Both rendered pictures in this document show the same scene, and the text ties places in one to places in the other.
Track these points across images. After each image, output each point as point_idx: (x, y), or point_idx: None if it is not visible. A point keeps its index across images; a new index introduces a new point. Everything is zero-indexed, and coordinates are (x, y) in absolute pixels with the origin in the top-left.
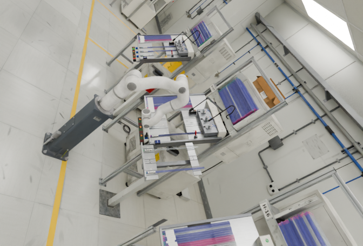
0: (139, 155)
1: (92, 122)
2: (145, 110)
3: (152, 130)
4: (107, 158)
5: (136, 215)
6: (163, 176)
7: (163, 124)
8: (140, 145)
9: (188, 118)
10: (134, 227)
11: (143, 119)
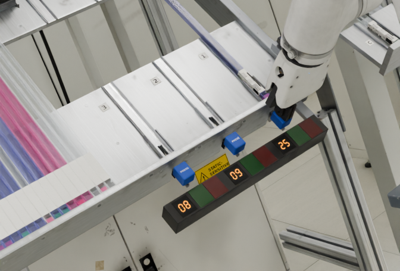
0: (345, 149)
1: None
2: None
3: (223, 112)
4: None
5: (348, 269)
6: None
7: (154, 81)
8: (391, 62)
9: (38, 1)
10: (387, 248)
11: None
